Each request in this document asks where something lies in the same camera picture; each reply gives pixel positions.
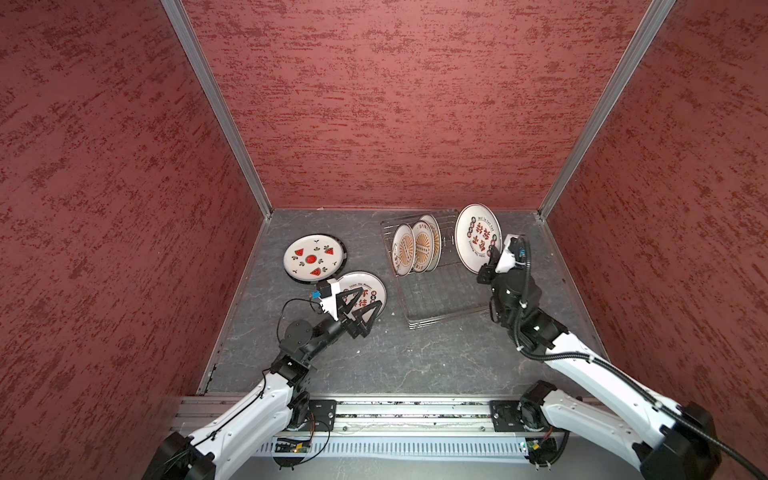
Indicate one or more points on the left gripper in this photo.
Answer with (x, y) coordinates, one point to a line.
(357, 328)

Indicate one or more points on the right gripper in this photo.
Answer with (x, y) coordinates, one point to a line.
(489, 269)

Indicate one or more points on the dark rimmed patterned plate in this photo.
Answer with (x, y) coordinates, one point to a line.
(323, 257)

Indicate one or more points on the watermelon print white plate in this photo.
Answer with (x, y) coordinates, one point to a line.
(291, 259)

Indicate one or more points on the red character white plate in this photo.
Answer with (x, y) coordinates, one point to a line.
(373, 286)

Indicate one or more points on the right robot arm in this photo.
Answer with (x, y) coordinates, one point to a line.
(652, 433)

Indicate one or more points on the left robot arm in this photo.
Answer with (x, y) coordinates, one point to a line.
(280, 401)

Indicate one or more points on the orange sunburst plate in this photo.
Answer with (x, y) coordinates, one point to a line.
(403, 250)
(428, 244)

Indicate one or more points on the right corner aluminium profile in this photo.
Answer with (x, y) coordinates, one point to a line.
(646, 31)

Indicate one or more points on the corner aluminium profile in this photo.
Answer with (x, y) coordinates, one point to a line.
(646, 31)
(184, 31)

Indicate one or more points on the left corner aluminium profile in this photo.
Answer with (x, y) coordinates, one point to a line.
(184, 31)

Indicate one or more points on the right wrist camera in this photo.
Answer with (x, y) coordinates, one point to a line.
(514, 254)

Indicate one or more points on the metal wire dish rack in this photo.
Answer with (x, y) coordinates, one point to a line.
(447, 292)

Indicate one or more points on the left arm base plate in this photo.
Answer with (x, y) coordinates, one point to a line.
(313, 415)

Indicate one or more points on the aluminium front rail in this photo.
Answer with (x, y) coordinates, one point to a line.
(367, 415)

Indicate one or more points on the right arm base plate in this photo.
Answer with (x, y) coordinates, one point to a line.
(509, 416)

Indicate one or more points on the perforated cable tray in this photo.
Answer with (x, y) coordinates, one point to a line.
(473, 449)

